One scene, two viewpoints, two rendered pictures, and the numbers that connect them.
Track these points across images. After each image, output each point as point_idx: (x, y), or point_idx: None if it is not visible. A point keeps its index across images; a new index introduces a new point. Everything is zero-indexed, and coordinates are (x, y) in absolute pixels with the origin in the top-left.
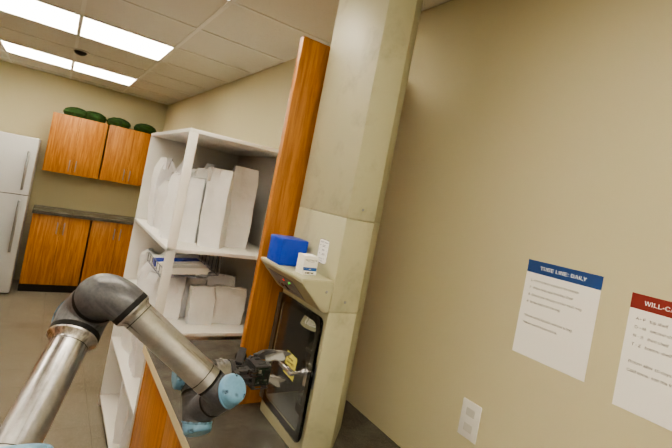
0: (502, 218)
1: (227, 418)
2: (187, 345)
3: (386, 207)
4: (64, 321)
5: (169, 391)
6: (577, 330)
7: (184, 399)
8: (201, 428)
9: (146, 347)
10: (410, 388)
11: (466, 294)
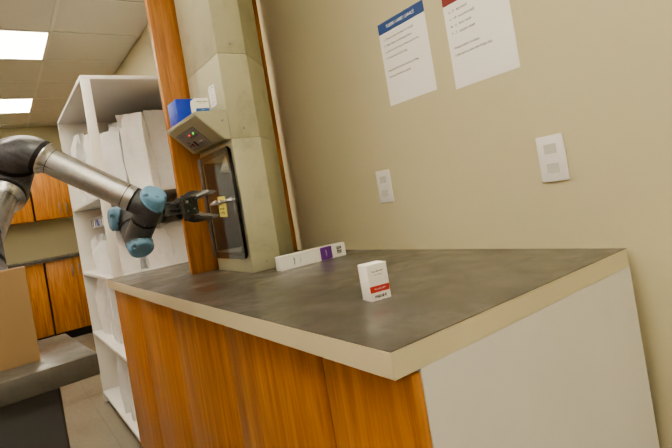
0: (351, 8)
1: (188, 278)
2: (101, 171)
3: (276, 68)
4: None
5: (133, 284)
6: (421, 54)
7: (122, 230)
8: (142, 241)
9: (109, 280)
10: (342, 200)
11: (350, 90)
